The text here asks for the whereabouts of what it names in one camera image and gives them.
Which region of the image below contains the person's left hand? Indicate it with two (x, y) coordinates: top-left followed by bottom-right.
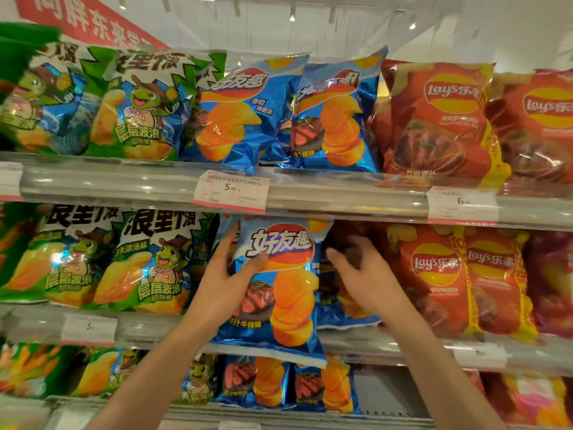
(183, 222), (269, 343)

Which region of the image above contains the person's right hand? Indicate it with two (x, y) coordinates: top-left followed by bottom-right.
(325, 235), (412, 330)

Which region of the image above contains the maroon crisp snack packet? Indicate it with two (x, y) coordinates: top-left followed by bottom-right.
(523, 230), (573, 340)

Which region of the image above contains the person's right forearm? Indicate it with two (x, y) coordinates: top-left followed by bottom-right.
(380, 308), (507, 430)

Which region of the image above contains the person's left forearm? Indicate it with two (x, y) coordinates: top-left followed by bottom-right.
(85, 315), (220, 430)

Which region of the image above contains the red hanging sign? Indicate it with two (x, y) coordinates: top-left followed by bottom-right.
(13, 0), (171, 51)

